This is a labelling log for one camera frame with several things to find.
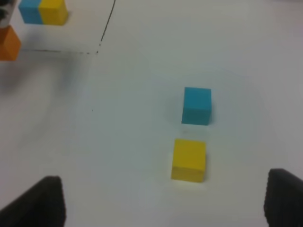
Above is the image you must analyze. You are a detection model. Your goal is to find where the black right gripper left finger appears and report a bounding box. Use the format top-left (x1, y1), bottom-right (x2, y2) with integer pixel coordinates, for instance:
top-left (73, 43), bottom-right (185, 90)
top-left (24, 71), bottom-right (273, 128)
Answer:
top-left (0, 176), bottom-right (65, 227)

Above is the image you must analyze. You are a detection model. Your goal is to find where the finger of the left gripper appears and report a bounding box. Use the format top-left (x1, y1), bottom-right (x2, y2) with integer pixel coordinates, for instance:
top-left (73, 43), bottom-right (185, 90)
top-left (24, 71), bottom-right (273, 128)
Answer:
top-left (0, 0), bottom-right (17, 28)

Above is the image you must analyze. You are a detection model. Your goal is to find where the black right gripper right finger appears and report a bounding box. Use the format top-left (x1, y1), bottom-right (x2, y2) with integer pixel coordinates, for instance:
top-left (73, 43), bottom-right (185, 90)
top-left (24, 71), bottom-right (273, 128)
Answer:
top-left (264, 168), bottom-right (303, 227)

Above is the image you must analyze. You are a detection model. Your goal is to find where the orange block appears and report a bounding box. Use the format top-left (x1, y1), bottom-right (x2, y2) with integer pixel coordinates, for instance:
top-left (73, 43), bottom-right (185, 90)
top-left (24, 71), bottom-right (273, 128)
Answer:
top-left (0, 26), bottom-right (21, 61)

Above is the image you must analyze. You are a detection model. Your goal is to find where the blue template block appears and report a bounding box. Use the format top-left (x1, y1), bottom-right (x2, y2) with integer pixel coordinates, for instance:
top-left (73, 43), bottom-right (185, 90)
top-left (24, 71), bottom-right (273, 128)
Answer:
top-left (18, 0), bottom-right (43, 25)

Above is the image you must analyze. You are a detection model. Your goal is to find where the yellow template block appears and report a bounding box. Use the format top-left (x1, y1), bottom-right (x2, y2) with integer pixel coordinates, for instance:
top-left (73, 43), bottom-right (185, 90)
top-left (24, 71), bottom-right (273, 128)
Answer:
top-left (38, 0), bottom-right (68, 26)

